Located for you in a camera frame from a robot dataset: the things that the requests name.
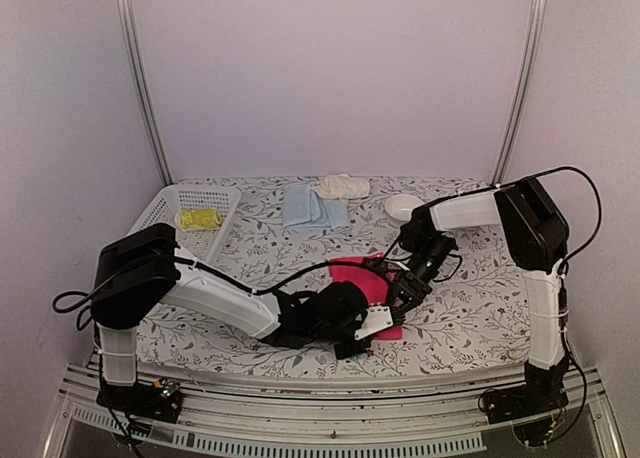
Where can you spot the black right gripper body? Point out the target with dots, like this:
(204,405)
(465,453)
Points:
(438,249)

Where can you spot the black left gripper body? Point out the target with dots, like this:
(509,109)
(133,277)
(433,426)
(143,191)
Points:
(328,336)

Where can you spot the pink towel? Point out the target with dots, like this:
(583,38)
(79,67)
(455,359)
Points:
(374,288)

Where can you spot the green crocodile pattern towel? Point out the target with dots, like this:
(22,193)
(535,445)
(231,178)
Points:
(199,220)

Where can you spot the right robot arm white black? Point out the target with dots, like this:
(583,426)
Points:
(536,236)

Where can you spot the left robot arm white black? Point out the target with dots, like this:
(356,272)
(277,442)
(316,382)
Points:
(144,269)

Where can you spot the white ceramic bowl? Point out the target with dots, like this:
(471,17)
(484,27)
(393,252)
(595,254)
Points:
(400,206)

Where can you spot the floral patterned table mat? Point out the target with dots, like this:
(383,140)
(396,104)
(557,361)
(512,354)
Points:
(476,317)

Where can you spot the cream rolled towel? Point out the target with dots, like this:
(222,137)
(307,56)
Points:
(342,187)

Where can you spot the light blue towel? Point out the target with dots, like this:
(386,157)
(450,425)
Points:
(303,208)

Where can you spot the white plastic basket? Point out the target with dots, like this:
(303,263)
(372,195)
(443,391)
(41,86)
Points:
(173,199)

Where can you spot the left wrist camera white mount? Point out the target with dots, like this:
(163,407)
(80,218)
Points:
(378,318)

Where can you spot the aluminium front rail base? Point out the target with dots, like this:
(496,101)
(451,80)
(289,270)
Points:
(226,415)

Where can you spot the right aluminium frame post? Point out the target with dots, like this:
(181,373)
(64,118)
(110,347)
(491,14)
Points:
(533,35)

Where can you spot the aluminium frame post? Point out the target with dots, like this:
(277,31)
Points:
(143,94)
(533,35)

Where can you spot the left aluminium frame post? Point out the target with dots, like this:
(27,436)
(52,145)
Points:
(143,94)

